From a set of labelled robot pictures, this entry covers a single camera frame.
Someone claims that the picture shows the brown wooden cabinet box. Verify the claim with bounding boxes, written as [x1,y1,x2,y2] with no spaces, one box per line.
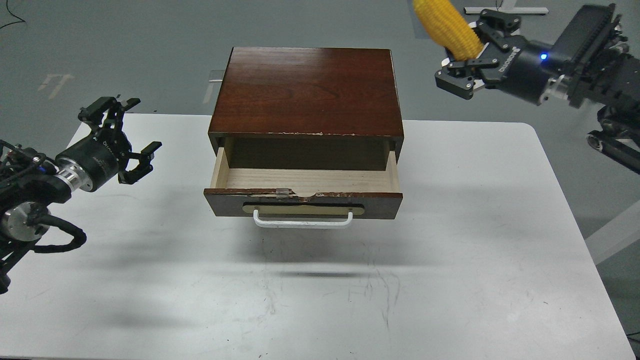
[207,47,405,158]

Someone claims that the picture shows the wooden drawer with white handle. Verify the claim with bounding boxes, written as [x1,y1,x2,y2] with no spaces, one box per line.
[203,147,403,230]

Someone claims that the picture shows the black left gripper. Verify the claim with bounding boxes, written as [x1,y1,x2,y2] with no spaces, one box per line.
[55,96,163,192]

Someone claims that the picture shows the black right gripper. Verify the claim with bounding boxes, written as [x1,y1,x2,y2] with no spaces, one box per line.
[434,9,568,106]

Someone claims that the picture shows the black floor cable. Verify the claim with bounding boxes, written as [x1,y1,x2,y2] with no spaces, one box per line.
[0,0,25,30]

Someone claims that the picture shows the yellow corn cob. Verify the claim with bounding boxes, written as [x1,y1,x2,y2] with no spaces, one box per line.
[412,0,484,61]

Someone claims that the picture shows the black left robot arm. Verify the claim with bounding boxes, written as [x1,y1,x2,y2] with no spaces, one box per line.
[0,96,162,294]

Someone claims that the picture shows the white table base foot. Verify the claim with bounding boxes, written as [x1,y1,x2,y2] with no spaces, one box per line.
[462,0,549,16]

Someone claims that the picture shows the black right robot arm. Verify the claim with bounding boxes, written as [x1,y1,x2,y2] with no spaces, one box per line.
[435,4,640,173]

